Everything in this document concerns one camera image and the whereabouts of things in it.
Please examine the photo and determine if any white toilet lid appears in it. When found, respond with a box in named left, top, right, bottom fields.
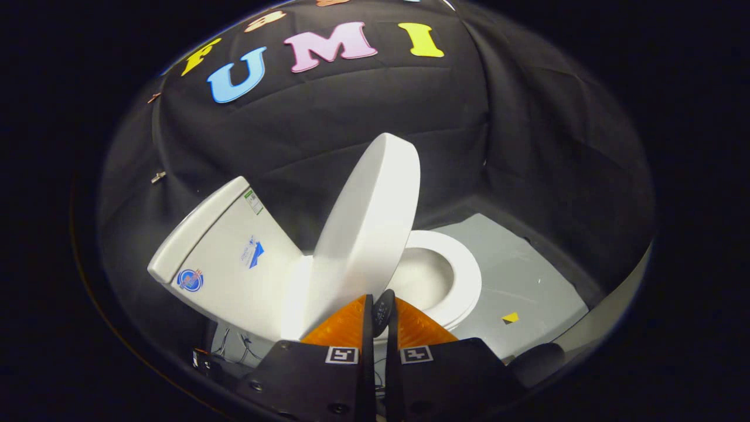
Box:
left=280, top=132, right=421, bottom=342

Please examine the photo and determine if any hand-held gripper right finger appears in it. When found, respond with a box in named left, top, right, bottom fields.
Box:
left=375, top=289, right=528, bottom=422

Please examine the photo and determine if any white toilet body with tank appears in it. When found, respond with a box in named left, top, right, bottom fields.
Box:
left=146, top=176, right=458, bottom=343

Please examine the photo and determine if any tangle of thin wires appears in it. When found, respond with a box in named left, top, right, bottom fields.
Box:
left=211, top=322, right=265, bottom=365

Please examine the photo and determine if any grey floor mat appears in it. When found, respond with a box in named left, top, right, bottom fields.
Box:
left=434, top=213, right=589, bottom=359

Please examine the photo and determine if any black backdrop cloth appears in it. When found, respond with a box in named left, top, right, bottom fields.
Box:
left=97, top=0, right=656, bottom=352

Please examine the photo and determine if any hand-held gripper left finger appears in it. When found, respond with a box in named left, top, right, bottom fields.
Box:
left=237, top=295, right=376, bottom=422

